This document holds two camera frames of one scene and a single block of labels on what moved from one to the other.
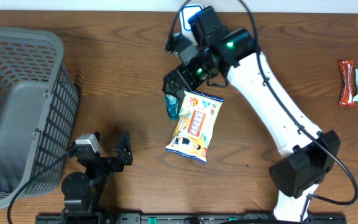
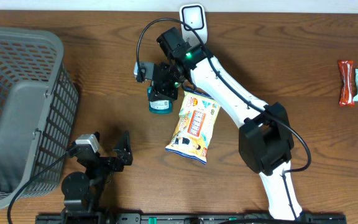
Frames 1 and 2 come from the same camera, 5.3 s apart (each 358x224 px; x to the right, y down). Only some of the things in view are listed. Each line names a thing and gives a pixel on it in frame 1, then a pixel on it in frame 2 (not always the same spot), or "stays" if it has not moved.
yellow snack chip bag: (196, 123) stays
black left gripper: (123, 158) stays
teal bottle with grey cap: (173, 106) -> (164, 106)
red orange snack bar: (347, 94) stays
